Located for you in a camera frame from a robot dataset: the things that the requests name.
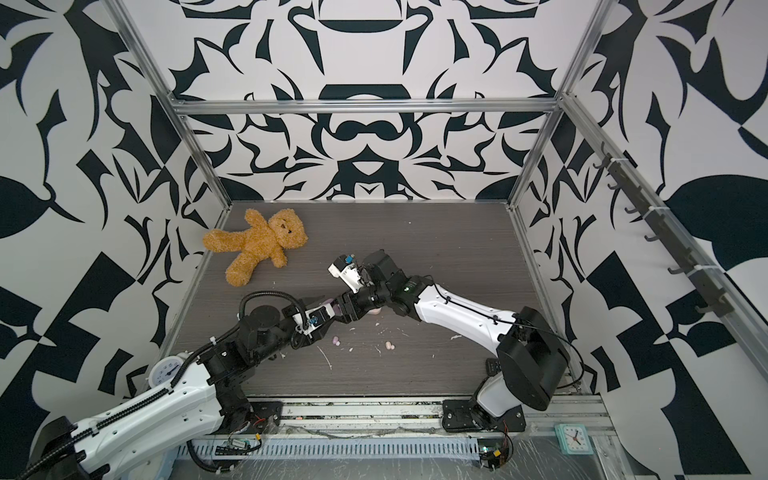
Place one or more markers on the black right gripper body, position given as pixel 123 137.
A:
pixel 368 299

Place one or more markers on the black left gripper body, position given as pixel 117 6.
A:
pixel 301 341

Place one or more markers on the purple earbud charging case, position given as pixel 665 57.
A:
pixel 343 310

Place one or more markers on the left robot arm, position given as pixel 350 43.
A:
pixel 200 396

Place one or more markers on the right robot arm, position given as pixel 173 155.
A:
pixel 531 358

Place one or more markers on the brown teddy bear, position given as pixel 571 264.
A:
pixel 265 239

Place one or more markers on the black remote control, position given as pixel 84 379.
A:
pixel 492 367

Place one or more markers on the small green desk clock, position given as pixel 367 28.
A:
pixel 573 439

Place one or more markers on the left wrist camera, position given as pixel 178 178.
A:
pixel 319 316

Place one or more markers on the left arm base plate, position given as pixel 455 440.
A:
pixel 264 415

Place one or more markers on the white cable duct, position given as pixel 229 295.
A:
pixel 460 448

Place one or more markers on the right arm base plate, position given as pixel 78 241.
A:
pixel 466 416

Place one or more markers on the aluminium frame corner post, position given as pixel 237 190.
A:
pixel 535 155

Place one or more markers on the wall hook rail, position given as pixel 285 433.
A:
pixel 663 259

